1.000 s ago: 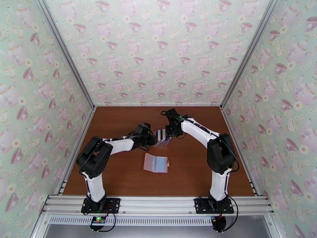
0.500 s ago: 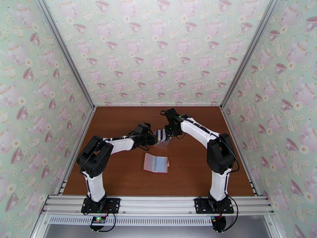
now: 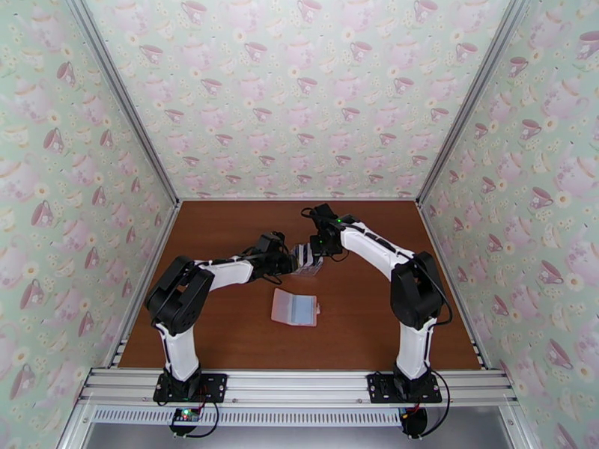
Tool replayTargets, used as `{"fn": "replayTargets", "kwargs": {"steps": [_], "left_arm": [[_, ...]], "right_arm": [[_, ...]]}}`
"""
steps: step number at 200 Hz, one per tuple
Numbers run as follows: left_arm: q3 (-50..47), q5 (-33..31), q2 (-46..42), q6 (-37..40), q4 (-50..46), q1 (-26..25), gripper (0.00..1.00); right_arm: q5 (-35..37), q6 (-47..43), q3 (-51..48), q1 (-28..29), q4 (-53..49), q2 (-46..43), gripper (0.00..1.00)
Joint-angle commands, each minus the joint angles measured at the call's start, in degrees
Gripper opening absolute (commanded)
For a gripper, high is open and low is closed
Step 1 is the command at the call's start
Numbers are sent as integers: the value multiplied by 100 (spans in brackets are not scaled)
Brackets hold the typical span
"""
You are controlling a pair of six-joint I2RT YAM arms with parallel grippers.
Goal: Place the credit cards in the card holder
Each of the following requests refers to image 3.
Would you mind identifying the clear acrylic card stand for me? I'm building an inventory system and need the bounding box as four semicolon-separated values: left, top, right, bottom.
290;242;325;278

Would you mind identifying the pink leather card holder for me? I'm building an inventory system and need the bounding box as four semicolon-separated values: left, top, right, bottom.
270;287;323;328

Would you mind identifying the grey metal shelf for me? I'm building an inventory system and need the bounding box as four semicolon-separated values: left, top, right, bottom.
84;405;516;449

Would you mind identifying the circuit board with green light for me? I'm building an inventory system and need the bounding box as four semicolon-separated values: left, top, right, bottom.
169;406;203;437

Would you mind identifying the circuit board on black disc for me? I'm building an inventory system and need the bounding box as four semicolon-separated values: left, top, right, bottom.
400;406;429;439

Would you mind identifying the aluminium back floor rail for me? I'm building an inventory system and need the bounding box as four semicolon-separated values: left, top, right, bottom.
179;196;419;204

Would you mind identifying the aluminium floor rail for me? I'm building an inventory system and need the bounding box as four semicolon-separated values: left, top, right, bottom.
179;196;419;204
417;201;490;371
103;201;183;369

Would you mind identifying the aluminium mounting rail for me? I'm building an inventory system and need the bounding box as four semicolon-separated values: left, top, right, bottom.
76;367;520;408

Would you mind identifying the aluminium right floor rail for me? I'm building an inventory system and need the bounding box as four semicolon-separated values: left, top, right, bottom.
417;201;490;371

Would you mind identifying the aluminium left floor rail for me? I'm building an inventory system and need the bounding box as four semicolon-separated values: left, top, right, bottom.
103;201;183;369

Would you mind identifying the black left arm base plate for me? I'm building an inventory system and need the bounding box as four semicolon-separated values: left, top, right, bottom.
153;373;229;406

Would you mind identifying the perforated metal cable tray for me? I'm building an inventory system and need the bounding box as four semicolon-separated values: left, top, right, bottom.
91;407;406;427

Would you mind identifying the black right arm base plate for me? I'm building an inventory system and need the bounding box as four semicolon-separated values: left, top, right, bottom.
366;373;443;405

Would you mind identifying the black looped base cable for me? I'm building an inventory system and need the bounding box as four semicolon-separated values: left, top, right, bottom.
421;379;451;437
184;400;221;439

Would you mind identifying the aluminium right corner post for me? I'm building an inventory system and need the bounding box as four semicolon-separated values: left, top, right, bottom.
415;0;535;206

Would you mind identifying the aluminium corner post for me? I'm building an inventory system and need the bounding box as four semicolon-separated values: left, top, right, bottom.
415;0;535;206
61;0;181;206

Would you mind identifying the aluminium left corner post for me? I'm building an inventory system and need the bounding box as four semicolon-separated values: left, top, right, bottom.
61;0;181;206

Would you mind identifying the aluminium frame leg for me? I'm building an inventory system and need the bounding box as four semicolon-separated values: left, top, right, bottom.
498;404;535;449
55;401;97;449

